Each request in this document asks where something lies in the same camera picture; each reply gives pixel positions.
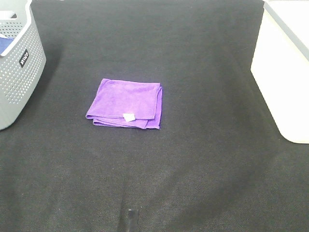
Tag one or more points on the white plastic bin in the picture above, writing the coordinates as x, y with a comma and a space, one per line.
280, 66

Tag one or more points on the grey perforated laundry basket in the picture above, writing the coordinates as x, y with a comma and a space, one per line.
21, 68

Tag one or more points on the black table cloth mat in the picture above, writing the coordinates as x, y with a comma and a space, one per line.
218, 162

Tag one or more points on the blue cloth in basket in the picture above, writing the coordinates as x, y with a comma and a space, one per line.
5, 45

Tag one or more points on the purple towel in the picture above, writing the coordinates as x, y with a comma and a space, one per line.
127, 104

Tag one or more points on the black tape strip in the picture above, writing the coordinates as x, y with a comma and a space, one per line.
133, 220

